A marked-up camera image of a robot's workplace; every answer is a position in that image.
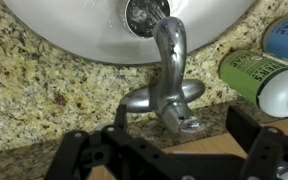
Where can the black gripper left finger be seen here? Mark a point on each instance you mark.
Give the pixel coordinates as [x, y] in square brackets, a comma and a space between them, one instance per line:
[69, 153]

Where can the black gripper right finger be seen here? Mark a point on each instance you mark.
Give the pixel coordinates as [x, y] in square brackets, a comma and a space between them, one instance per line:
[264, 146]

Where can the green soap pump bottle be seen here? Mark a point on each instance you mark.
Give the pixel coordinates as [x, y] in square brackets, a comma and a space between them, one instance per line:
[260, 78]

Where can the blue soap pump bottle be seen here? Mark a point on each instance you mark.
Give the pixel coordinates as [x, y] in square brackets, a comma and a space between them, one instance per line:
[287, 38]

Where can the chrome sink faucet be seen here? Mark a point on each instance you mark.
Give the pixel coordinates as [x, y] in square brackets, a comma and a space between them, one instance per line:
[170, 83]

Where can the white oval sink basin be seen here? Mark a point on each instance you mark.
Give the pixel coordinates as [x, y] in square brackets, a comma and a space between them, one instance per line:
[67, 30]

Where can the chrome sink drain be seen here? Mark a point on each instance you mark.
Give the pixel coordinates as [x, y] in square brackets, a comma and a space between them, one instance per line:
[144, 16]

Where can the wood-framed wall mirror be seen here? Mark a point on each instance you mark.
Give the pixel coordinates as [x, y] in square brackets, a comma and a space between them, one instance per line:
[210, 145]

